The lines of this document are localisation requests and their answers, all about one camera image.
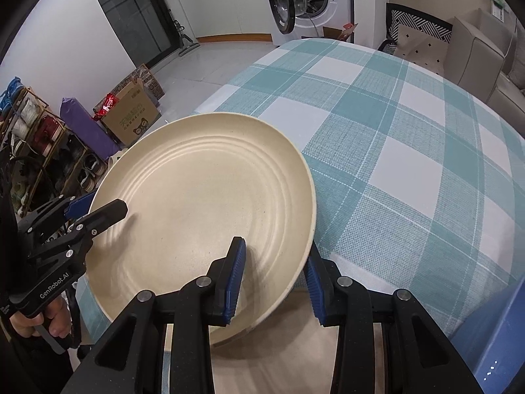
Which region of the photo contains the white kitchen counter cabinet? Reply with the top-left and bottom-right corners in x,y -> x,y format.
172,0 -> 273,44

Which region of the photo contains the red bag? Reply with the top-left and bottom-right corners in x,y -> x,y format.
92,94 -> 119,120

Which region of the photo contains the cream round plate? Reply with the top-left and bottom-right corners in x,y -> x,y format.
87,112 -> 317,347
211,291 -> 341,394

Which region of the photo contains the purple bag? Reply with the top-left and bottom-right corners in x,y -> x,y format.
60,97 -> 121,160

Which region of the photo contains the wooden shoe rack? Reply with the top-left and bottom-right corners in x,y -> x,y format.
0,86 -> 111,214

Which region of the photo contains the patterned cardboard box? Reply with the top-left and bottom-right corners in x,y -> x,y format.
123,63 -> 165,99

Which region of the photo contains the white washing machine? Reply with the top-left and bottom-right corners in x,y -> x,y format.
263,0 -> 354,46

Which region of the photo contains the black white patterned chair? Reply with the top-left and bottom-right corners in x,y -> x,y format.
377,3 -> 454,77

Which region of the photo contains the person's left hand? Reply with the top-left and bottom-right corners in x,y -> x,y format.
11,295 -> 74,339

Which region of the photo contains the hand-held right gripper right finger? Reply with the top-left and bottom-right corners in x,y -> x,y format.
305,246 -> 485,394

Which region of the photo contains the teal checked tablecloth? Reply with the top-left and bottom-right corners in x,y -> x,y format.
76,38 -> 525,394

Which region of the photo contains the small open cardboard box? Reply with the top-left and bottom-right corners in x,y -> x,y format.
323,22 -> 358,44

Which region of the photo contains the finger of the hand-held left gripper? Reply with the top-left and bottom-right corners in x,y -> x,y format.
68,198 -> 129,241
25,194 -> 97,234

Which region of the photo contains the dark glass door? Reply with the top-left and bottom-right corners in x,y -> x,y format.
84,0 -> 173,68

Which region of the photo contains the grey sofa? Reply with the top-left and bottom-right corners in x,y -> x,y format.
443,8 -> 525,124

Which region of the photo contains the person's left forearm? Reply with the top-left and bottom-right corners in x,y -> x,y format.
0,328 -> 78,394

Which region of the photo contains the brown cardboard box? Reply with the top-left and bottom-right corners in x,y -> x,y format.
100,80 -> 161,146

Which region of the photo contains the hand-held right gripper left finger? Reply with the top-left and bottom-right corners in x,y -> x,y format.
84,236 -> 247,394

